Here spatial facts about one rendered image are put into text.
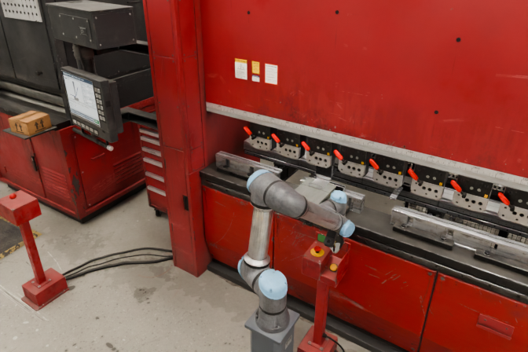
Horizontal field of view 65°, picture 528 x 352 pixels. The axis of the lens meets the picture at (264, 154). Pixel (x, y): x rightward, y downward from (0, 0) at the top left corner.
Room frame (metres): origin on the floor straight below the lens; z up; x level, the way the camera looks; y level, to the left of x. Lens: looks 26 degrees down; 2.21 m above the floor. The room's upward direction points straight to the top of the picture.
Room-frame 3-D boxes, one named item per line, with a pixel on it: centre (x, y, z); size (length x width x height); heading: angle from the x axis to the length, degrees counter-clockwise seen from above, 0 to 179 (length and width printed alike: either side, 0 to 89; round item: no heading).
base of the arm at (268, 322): (1.30, -0.04, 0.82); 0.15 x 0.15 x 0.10
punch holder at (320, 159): (2.14, -0.33, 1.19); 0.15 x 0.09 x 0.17; 57
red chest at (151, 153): (3.24, 0.71, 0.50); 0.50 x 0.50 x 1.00; 57
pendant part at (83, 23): (2.40, 0.97, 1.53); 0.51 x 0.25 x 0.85; 49
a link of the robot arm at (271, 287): (1.31, -0.04, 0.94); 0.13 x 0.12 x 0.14; 34
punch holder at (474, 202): (1.70, -1.00, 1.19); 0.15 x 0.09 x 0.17; 57
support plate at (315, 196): (2.00, -0.27, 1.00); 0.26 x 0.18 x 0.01; 147
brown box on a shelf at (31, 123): (2.91, 1.79, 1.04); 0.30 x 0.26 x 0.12; 58
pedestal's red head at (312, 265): (1.73, -0.33, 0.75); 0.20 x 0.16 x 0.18; 58
